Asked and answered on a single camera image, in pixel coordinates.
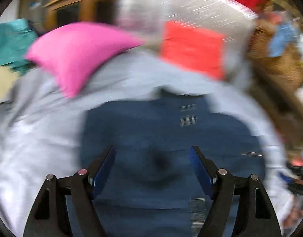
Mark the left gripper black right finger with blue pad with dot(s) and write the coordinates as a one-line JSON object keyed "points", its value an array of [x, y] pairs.
{"points": [[255, 214]]}

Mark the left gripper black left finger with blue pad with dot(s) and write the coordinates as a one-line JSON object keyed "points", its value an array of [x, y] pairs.
{"points": [[49, 213]]}

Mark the dark navy blue garment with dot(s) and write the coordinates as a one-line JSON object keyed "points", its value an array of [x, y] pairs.
{"points": [[152, 189]]}

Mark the grey bed sheet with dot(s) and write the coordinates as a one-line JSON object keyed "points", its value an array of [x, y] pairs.
{"points": [[41, 130]]}

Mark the wicker basket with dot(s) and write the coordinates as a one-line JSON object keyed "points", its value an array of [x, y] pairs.
{"points": [[288, 67]]}

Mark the beige mattress edge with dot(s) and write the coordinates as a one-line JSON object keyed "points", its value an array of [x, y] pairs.
{"points": [[7, 78]]}

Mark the pink pillow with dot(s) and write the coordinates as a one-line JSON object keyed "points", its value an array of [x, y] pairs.
{"points": [[73, 52]]}

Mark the red-orange pillow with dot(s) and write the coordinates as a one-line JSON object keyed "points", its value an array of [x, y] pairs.
{"points": [[194, 49]]}

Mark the teal green garment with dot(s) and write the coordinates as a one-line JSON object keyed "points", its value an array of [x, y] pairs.
{"points": [[15, 39]]}

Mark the light blue cloth in basket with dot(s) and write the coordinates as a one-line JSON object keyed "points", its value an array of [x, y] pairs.
{"points": [[284, 34]]}

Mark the wooden cabinet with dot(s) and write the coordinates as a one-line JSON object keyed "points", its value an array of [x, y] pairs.
{"points": [[63, 12]]}

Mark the silver quilted headboard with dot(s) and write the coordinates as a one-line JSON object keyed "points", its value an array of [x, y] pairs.
{"points": [[146, 18]]}

